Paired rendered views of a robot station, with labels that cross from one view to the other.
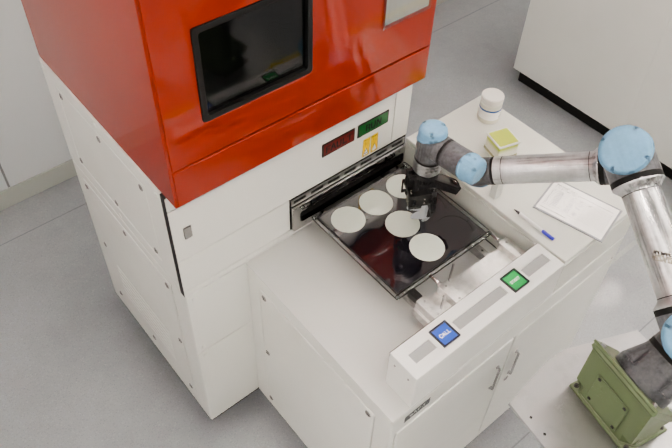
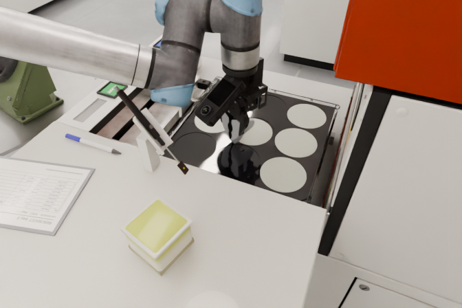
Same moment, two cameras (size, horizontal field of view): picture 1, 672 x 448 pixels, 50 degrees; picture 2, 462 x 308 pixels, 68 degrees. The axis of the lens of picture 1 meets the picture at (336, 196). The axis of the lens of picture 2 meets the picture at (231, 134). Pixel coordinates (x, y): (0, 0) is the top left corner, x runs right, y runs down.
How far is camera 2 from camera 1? 2.24 m
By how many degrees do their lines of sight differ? 87
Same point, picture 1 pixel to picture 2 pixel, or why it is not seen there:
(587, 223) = (12, 173)
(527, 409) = (98, 81)
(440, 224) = (212, 146)
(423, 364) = not seen: hidden behind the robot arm
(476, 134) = (219, 277)
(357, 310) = not seen: hidden behind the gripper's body
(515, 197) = (122, 174)
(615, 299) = not seen: outside the picture
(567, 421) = (67, 84)
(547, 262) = (76, 118)
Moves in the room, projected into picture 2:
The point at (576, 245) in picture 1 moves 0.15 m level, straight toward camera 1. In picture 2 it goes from (36, 141) to (63, 99)
